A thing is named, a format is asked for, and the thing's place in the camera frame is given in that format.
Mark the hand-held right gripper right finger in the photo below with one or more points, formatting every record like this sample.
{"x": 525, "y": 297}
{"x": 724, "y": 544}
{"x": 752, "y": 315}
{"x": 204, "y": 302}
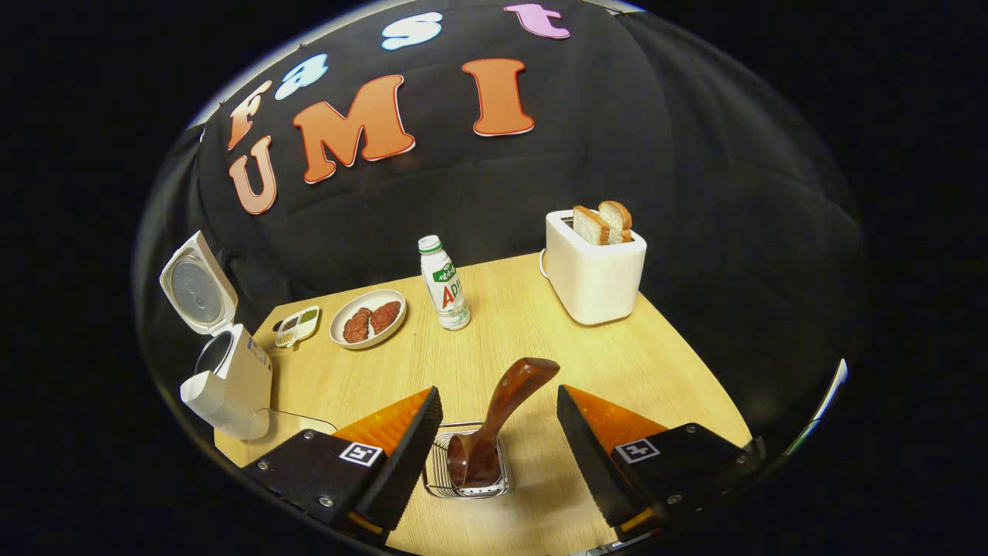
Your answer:
{"x": 590, "y": 455}

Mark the white drink bottle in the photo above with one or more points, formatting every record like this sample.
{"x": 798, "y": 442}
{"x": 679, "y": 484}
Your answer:
{"x": 446, "y": 289}

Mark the toasted bread slice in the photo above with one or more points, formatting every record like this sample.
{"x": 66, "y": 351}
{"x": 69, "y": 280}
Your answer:
{"x": 590, "y": 225}
{"x": 620, "y": 218}

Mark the white rice cooker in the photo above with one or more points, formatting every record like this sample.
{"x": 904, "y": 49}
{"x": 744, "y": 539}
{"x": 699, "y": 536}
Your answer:
{"x": 239, "y": 378}

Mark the brown wooden spoon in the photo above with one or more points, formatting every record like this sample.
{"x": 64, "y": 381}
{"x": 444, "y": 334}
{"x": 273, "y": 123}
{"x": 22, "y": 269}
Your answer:
{"x": 505, "y": 394}

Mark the round white plate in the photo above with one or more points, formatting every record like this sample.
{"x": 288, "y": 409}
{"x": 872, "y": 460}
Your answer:
{"x": 382, "y": 338}

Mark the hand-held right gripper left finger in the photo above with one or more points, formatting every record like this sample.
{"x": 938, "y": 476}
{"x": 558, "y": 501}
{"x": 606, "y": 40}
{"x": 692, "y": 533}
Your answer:
{"x": 405, "y": 455}

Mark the black backdrop cloth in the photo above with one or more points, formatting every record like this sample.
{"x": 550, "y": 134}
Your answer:
{"x": 695, "y": 154}

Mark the red meat patty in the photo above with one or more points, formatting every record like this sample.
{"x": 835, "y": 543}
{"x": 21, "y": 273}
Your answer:
{"x": 385, "y": 316}
{"x": 356, "y": 326}

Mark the white toaster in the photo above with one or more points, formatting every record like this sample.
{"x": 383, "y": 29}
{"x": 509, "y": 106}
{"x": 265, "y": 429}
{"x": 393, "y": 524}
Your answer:
{"x": 594, "y": 282}

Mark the white divided condiment dish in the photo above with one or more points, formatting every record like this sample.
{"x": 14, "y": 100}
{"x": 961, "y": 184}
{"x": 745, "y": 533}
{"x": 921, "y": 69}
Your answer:
{"x": 297, "y": 328}

